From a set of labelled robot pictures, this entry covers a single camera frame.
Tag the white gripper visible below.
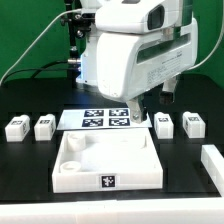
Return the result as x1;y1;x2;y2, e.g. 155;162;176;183
97;19;198;124

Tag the white square tabletop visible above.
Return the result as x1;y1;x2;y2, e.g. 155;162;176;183
52;128;163;193

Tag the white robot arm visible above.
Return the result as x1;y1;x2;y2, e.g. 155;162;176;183
81;0;198;123

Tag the white marker sheet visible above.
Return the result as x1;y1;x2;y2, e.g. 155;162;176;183
57;108;152;130

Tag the white L-shaped obstacle fence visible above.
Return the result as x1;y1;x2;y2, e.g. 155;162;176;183
0;145;224;224

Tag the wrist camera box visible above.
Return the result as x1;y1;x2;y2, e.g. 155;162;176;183
95;0;193;34

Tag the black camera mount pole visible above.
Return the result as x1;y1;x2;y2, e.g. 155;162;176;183
60;0;91;81

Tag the black cable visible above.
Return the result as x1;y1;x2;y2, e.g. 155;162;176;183
0;59;81;87

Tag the white camera cable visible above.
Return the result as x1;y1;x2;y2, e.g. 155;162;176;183
0;8;83;85

